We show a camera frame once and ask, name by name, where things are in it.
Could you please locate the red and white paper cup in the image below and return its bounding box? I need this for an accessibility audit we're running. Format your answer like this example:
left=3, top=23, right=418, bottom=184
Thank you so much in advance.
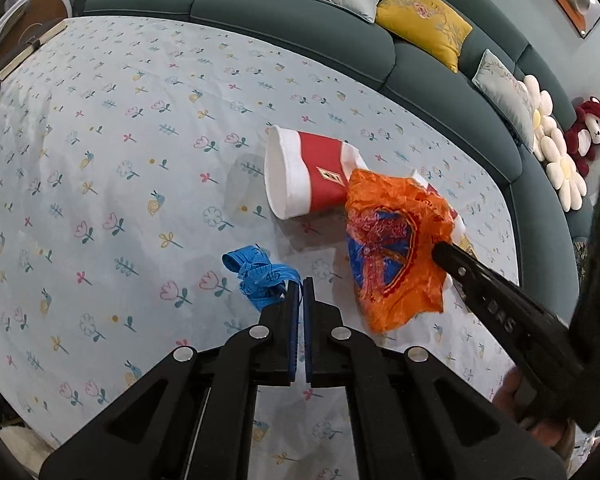
left=410, top=169, right=468, bottom=246
left=263, top=125, right=368, bottom=221

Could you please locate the red monkey plush toy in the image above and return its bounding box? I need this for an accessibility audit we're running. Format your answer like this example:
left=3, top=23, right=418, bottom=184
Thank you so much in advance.
left=562, top=97, right=600, bottom=176

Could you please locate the white flower cushion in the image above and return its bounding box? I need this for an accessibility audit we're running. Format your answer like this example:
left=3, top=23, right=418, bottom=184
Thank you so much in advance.
left=522, top=75, right=566, bottom=161
left=545, top=127, right=588, bottom=213

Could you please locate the blue tape measure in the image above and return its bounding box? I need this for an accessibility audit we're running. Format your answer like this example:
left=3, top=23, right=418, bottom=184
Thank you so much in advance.
left=222, top=245, right=301, bottom=311

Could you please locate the cream fluffy stool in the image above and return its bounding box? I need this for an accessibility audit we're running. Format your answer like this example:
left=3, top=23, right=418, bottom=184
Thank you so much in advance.
left=0, top=422, right=56, bottom=468

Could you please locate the floral light blue tablecloth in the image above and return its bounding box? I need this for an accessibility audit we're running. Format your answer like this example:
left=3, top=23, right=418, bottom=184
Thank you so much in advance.
left=0, top=15, right=521, bottom=480

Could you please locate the brown hardcover book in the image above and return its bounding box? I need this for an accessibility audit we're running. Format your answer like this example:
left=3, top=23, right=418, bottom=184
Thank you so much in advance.
left=0, top=20, right=68, bottom=82

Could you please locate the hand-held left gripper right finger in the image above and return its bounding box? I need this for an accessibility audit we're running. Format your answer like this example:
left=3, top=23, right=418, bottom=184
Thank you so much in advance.
left=302, top=277, right=568, bottom=480

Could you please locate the yellow embroidered cushion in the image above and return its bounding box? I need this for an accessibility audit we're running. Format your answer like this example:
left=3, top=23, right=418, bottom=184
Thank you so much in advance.
left=375, top=0, right=473, bottom=73

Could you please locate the person's right hand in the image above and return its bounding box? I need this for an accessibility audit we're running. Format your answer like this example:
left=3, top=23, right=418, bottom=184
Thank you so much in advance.
left=492, top=367, right=576, bottom=461

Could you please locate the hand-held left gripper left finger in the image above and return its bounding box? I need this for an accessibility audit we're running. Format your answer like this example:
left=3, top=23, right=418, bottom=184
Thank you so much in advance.
left=39, top=280, right=301, bottom=480

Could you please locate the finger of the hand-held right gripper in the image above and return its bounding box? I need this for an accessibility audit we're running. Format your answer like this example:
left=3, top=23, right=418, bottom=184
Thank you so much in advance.
left=432, top=244, right=571, bottom=361

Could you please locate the orange bag with blue print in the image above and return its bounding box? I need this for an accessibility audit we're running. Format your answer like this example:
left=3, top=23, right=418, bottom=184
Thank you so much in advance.
left=344, top=169, right=456, bottom=335

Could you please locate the teal sectional sofa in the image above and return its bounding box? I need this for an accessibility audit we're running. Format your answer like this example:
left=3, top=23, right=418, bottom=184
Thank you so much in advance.
left=55, top=0, right=600, bottom=331

